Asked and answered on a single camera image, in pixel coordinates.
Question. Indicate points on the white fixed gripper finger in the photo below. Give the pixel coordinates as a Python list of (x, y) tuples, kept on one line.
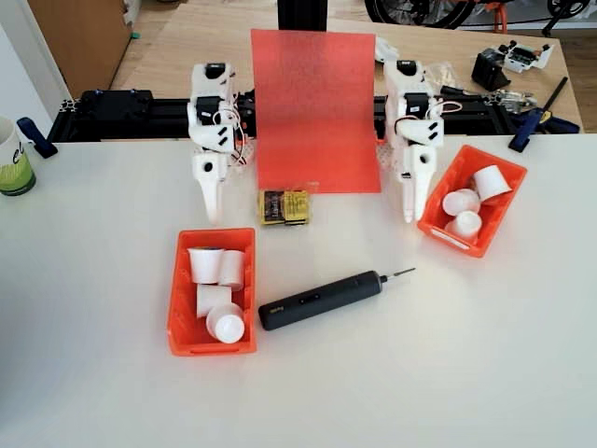
[(213, 203), (422, 198)]

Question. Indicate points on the white moving gripper finger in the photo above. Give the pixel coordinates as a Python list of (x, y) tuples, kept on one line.
[(406, 198)]

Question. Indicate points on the white coffee pod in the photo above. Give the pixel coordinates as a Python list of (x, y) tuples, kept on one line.
[(459, 201), (210, 296), (492, 182), (226, 324), (233, 270), (466, 224)]

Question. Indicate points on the blue lid coffee pod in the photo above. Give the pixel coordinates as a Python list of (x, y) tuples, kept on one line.
[(205, 266)]

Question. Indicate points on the yellow and black packet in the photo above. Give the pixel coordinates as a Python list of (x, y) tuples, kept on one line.
[(284, 207)]

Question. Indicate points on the orange bin with white label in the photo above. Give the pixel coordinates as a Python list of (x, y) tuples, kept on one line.
[(494, 228)]

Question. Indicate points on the orange plastic bin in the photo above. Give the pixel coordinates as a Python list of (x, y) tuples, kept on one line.
[(186, 326)]

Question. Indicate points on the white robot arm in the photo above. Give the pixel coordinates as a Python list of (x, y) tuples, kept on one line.
[(210, 112), (406, 93)]

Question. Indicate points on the blue clamp with black bar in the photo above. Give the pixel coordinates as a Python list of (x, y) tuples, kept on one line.
[(524, 130)]

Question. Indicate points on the black printed part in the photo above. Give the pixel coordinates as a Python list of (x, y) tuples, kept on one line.
[(487, 72)]

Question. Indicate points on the silver metal clamp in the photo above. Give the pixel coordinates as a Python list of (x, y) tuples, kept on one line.
[(513, 100)]

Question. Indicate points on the red foam sheet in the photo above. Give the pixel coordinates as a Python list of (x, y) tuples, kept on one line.
[(317, 93)]

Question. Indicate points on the dark grey electric screwdriver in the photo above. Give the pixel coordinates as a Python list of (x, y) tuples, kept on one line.
[(308, 301)]

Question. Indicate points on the white device with circuit board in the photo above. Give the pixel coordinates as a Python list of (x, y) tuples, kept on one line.
[(522, 58)]

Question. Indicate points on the black bicycle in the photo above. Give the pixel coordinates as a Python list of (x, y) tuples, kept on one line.
[(420, 11)]

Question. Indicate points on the small green object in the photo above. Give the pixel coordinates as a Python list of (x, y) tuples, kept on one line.
[(135, 36)]

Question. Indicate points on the orange stand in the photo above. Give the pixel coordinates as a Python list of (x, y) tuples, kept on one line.
[(501, 14)]

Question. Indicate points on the white and green mug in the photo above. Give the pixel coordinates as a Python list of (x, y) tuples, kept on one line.
[(14, 154)]

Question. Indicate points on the black aluminium rail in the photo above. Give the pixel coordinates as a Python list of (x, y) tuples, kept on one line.
[(485, 119)]

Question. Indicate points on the black upright post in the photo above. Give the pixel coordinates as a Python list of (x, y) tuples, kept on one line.
[(302, 11)]

